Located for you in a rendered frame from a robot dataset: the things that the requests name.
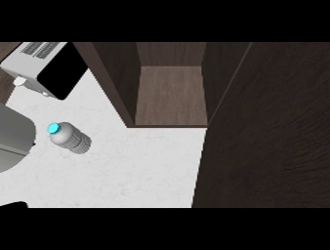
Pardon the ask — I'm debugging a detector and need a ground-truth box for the white toaster oven black door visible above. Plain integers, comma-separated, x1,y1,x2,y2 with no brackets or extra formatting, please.
0,41,89,102

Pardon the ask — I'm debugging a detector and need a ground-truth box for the dark wooden cabinet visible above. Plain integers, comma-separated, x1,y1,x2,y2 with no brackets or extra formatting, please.
71,41,253,129

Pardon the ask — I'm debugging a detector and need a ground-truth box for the clear water bottle blue cap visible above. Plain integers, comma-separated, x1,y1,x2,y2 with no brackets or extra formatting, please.
45,121,93,155

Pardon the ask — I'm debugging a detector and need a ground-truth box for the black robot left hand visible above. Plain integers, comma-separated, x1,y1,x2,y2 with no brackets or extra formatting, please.
0,200,30,209

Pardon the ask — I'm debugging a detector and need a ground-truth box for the dark wooden cabinet door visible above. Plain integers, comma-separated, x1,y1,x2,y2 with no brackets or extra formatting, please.
191,41,330,209

